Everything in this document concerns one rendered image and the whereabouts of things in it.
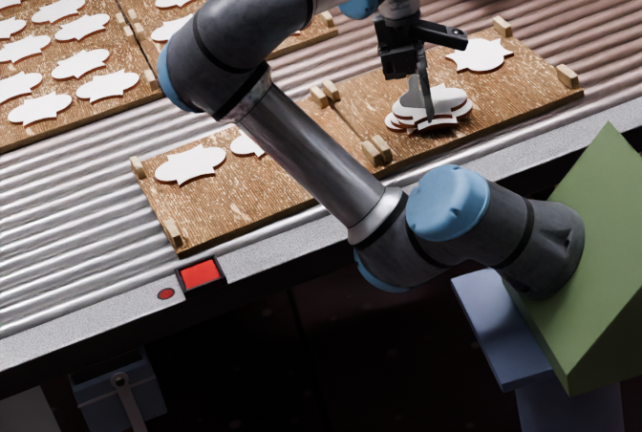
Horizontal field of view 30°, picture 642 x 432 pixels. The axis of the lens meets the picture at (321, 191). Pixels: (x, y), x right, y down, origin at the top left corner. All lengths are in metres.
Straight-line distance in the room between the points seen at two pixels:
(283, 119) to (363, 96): 0.68
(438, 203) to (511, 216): 0.11
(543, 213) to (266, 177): 0.64
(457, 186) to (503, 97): 0.64
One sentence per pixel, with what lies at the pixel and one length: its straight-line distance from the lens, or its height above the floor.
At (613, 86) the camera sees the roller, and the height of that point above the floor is 0.91.
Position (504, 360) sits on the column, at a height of 0.87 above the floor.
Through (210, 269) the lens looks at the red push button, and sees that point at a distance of 2.06.
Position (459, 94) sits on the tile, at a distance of 2.28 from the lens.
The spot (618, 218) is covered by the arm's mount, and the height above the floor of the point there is 1.06.
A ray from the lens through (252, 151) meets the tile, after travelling 2.31.
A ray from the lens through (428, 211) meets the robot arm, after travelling 1.72.
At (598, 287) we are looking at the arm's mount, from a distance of 1.75.
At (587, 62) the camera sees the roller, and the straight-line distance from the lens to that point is 2.44.
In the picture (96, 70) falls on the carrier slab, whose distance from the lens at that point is 2.83.
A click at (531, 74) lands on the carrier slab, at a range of 2.39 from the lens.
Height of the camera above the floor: 2.12
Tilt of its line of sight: 33 degrees down
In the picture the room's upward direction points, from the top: 14 degrees counter-clockwise
